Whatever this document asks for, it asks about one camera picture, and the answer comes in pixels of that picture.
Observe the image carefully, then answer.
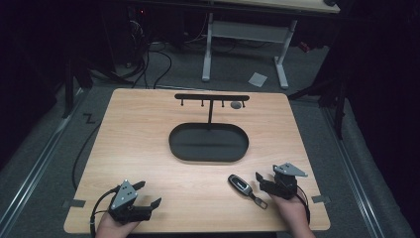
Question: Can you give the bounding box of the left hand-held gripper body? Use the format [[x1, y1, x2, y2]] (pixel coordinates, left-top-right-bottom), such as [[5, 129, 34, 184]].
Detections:
[[108, 179, 154, 226]]

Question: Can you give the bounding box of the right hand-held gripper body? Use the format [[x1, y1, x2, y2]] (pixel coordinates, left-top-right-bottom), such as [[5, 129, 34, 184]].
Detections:
[[260, 162, 309, 200]]

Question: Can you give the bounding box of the black car key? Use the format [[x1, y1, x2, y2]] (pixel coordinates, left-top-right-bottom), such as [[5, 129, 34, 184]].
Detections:
[[227, 174, 269, 210]]

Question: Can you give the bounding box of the person's right hand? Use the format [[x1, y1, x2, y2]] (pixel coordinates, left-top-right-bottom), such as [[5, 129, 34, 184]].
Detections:
[[268, 191, 315, 236]]

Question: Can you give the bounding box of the person's left hand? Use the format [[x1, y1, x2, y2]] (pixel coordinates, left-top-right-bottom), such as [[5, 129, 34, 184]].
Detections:
[[94, 211, 141, 238]]

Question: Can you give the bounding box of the grey tape piece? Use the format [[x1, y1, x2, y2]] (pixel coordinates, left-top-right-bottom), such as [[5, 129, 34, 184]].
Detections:
[[61, 198, 87, 209], [311, 194, 332, 204]]

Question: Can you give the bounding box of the black key stand with tray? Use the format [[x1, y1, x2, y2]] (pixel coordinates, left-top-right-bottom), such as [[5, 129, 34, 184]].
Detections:
[[167, 93, 251, 164]]

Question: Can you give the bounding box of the black metal stand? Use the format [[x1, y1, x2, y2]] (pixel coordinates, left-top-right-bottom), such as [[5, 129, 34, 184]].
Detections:
[[60, 56, 95, 120], [286, 62, 352, 141]]

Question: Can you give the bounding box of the grey paper sheet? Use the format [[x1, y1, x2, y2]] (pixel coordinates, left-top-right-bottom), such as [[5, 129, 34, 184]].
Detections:
[[248, 71, 268, 88]]

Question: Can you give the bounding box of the white-legged desk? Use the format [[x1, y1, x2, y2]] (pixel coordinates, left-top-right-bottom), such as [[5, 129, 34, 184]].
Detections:
[[132, 0, 342, 90]]

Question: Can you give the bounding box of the black computer tower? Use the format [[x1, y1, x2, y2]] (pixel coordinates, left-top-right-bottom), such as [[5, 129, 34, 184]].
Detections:
[[127, 4, 152, 68]]

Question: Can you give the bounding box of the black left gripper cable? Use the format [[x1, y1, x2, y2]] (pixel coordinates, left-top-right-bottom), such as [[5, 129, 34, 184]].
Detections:
[[89, 185, 121, 238]]

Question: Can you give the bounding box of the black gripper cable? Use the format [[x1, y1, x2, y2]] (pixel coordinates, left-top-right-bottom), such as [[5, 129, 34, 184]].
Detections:
[[89, 185, 121, 238], [295, 184, 312, 225]]

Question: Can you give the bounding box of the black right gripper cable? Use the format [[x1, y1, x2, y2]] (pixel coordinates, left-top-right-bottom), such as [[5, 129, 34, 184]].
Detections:
[[295, 184, 312, 225]]

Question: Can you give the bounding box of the black floor cable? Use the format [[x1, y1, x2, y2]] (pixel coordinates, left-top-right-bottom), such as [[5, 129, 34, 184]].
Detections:
[[71, 121, 102, 192]]

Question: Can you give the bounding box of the metal floor rail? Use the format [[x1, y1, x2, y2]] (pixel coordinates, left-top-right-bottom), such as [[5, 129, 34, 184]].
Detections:
[[0, 88, 87, 229], [321, 106, 386, 238]]

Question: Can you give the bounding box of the bundle of black cables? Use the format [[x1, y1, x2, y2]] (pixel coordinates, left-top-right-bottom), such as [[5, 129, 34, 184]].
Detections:
[[116, 19, 173, 90]]

